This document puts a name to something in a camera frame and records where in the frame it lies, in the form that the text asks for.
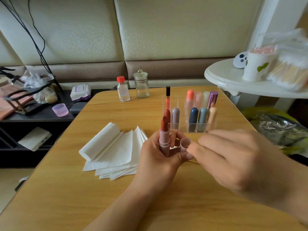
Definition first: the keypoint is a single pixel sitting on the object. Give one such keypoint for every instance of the white panda figure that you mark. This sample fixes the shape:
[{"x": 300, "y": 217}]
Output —
[{"x": 240, "y": 60}]

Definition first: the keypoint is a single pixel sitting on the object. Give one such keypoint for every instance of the white power bank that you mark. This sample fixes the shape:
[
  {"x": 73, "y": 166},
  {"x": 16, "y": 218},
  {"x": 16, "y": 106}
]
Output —
[{"x": 34, "y": 139}]

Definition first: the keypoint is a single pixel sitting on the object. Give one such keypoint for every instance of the beige padded backrest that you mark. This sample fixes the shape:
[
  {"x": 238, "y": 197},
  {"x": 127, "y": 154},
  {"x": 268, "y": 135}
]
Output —
[{"x": 192, "y": 26}]

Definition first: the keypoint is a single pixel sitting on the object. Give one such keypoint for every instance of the yellow-green bin with bag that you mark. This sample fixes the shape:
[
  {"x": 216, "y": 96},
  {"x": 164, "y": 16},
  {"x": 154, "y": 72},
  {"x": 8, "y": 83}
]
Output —
[{"x": 279, "y": 132}]

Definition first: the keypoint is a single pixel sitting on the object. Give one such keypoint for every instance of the wet wipes pack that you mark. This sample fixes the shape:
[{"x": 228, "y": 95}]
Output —
[{"x": 81, "y": 92}]

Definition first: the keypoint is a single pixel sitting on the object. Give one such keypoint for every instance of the stack of white tissues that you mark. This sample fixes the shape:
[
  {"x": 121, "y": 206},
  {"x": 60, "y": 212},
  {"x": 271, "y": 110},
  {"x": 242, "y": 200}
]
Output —
[{"x": 115, "y": 154}]

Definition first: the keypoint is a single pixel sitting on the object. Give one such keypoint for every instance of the red lipstick mauve tube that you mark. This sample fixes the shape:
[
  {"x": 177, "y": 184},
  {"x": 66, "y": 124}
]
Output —
[{"x": 175, "y": 117}]

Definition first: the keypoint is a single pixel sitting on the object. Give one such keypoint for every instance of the small purple plastic cup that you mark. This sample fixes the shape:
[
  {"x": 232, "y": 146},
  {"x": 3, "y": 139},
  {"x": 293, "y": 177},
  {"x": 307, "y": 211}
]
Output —
[{"x": 60, "y": 110}]

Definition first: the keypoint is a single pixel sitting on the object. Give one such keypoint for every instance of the glass jar with lid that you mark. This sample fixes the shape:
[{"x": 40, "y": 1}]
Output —
[{"x": 141, "y": 85}]

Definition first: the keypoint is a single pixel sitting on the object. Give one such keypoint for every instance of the black low shelf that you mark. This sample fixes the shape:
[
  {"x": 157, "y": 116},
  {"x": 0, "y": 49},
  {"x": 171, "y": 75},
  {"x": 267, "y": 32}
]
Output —
[{"x": 41, "y": 117}]

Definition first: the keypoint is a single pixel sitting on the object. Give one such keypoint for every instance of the pink tray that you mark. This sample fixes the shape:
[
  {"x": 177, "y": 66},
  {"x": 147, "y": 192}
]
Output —
[{"x": 7, "y": 107}]

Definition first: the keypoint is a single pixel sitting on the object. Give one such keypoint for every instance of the person's right hand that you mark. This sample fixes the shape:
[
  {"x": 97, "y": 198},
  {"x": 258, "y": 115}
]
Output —
[{"x": 248, "y": 163}]

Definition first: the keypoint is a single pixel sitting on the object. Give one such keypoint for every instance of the black clip tool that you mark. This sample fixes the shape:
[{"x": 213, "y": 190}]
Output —
[{"x": 5, "y": 70}]

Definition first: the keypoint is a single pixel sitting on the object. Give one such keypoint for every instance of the clear bottle red cap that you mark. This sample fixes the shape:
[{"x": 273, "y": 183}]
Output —
[{"x": 123, "y": 90}]

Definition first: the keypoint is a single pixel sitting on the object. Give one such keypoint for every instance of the jar with wooden lid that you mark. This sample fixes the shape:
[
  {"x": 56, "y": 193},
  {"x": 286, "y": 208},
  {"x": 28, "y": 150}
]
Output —
[{"x": 2, "y": 81}]

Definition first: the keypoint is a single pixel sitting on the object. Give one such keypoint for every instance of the dusty pink lipstick cap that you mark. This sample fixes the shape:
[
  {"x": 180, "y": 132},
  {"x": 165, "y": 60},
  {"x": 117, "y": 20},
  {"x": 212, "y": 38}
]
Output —
[{"x": 185, "y": 144}]

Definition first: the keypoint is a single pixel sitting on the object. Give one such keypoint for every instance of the red lipstick dusty pink tube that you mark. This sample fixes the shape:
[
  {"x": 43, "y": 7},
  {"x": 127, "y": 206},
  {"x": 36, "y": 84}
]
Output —
[{"x": 164, "y": 137}]

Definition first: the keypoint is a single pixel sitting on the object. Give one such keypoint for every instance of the white mug green leaf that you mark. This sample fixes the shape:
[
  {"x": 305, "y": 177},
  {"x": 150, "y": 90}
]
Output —
[{"x": 257, "y": 67}]

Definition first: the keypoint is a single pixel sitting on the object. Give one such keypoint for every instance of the crumpled clear plastic bag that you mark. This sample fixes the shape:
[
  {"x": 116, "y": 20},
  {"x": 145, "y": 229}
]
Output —
[{"x": 36, "y": 79}]

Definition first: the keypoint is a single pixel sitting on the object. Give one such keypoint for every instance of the white tissue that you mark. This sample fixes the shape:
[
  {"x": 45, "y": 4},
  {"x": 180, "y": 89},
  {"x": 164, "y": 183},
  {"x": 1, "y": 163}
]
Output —
[{"x": 100, "y": 141}]

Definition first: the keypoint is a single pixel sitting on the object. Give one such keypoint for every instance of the person's left hand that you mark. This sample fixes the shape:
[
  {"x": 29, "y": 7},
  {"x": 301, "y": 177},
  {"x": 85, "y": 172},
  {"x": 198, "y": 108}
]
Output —
[{"x": 156, "y": 168}]

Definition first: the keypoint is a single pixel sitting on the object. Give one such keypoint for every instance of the clear acrylic lipstick organizer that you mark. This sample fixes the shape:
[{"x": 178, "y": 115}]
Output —
[{"x": 193, "y": 117}]

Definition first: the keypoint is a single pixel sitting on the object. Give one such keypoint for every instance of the white round side table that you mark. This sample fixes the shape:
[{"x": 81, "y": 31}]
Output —
[{"x": 226, "y": 77}]

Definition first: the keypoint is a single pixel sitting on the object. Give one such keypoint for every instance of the person's left forearm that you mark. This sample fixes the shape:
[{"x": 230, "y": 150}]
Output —
[{"x": 122, "y": 214}]

